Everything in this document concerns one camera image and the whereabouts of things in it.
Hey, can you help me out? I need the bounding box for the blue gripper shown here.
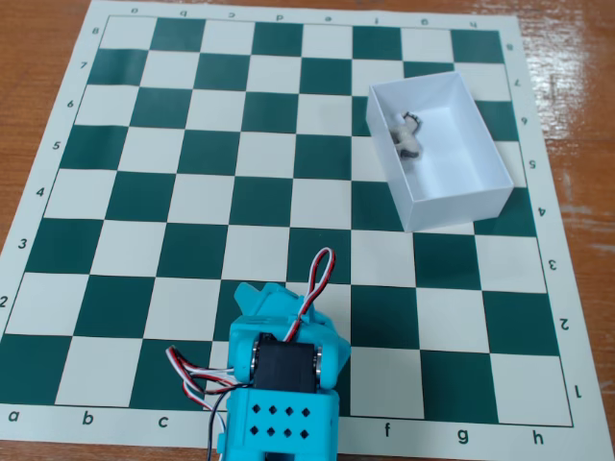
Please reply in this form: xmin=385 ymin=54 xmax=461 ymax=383
xmin=233 ymin=281 xmax=340 ymax=337

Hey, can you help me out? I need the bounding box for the white grey toy horse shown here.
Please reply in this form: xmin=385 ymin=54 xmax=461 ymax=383
xmin=387 ymin=110 xmax=425 ymax=161

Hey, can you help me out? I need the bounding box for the white open cardboard box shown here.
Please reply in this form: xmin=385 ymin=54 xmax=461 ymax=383
xmin=366 ymin=70 xmax=514 ymax=234

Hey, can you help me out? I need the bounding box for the green white chessboard mat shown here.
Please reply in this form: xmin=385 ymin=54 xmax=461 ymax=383
xmin=0 ymin=0 xmax=578 ymax=455

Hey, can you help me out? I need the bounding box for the looped red white servo cable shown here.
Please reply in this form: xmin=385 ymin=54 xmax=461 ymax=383
xmin=283 ymin=247 xmax=336 ymax=343

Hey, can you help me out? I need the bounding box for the red white black servo cable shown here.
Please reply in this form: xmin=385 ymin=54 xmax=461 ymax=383
xmin=165 ymin=346 xmax=237 ymax=380
xmin=181 ymin=376 xmax=231 ymax=413

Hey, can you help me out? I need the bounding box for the thin black cable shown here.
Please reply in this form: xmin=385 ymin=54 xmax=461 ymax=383
xmin=206 ymin=389 xmax=233 ymax=461

